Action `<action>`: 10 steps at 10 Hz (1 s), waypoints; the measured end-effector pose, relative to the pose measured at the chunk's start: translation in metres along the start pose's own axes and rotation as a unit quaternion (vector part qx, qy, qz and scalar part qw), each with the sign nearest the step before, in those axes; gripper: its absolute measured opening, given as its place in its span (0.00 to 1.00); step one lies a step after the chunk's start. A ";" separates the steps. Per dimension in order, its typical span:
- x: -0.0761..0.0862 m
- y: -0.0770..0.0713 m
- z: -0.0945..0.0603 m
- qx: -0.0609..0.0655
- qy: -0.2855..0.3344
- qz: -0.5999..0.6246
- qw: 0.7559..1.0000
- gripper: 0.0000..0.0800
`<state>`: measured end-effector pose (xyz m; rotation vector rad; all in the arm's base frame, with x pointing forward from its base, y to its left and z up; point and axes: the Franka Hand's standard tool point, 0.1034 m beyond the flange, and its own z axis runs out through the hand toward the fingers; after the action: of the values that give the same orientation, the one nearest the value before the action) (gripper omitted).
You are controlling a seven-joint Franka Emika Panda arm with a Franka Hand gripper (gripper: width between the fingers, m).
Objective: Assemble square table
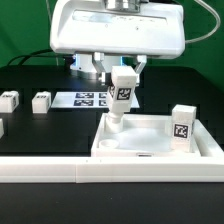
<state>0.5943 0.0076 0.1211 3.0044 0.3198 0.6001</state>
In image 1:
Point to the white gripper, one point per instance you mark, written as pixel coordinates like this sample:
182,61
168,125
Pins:
87,26

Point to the white block left edge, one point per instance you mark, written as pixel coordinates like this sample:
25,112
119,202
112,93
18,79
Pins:
1,128

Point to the white square table top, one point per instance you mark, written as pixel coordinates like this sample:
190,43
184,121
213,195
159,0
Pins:
140,136

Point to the white base marker plate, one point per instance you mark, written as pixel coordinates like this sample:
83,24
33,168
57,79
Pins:
89,100

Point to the white L-shaped obstacle fence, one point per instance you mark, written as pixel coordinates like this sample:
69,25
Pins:
207,168

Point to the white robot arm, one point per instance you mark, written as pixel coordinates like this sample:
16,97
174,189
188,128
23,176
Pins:
84,65

